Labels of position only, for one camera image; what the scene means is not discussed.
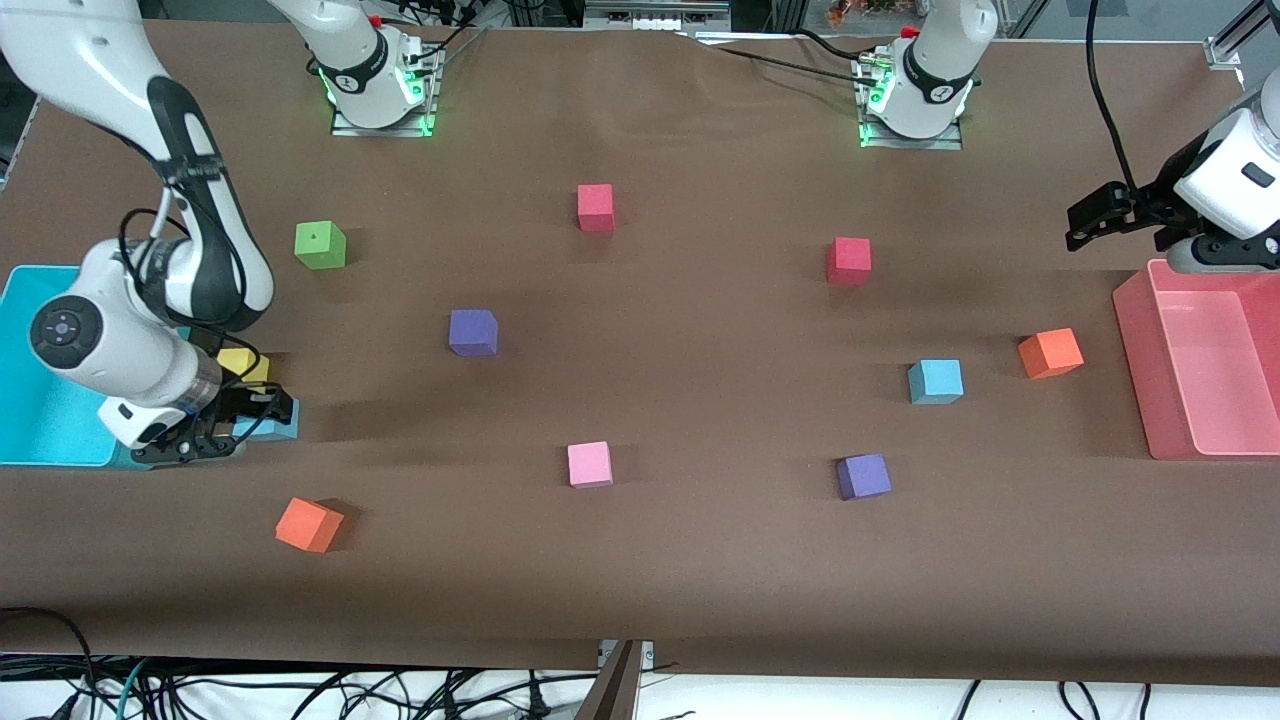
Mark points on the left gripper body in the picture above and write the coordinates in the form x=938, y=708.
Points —
x=1158, y=197

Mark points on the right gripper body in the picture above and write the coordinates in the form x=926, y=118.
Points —
x=233, y=402

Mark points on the light blue foam block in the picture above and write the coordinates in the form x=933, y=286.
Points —
x=935, y=381
x=277, y=432

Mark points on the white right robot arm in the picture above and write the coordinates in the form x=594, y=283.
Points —
x=90, y=60

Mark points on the yellow foam block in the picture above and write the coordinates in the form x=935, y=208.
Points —
x=240, y=362

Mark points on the cyan plastic bin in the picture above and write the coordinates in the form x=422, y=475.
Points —
x=40, y=420

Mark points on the orange foam block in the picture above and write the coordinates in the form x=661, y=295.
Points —
x=308, y=525
x=1050, y=353

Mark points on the green foam block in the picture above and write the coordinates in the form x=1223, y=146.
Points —
x=320, y=246

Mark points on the pink plastic bin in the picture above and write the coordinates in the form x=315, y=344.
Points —
x=1200, y=380

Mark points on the purple foam block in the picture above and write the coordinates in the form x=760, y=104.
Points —
x=863, y=477
x=472, y=332

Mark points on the red foam block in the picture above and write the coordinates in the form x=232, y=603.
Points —
x=848, y=261
x=596, y=207

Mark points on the pink foam block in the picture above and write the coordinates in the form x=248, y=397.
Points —
x=590, y=464

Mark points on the dark metal bar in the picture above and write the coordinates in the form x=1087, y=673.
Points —
x=612, y=690

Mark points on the brown table cover sheet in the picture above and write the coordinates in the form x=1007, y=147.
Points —
x=700, y=560

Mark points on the grey metal rack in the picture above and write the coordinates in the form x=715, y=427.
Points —
x=655, y=14

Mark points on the aluminium frame profile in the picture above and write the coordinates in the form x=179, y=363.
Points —
x=1240, y=35

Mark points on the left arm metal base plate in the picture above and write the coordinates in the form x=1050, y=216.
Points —
x=945, y=142

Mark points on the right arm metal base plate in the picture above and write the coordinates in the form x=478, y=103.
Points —
x=400, y=131

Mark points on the silver metal bracket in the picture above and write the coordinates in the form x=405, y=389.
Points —
x=647, y=652

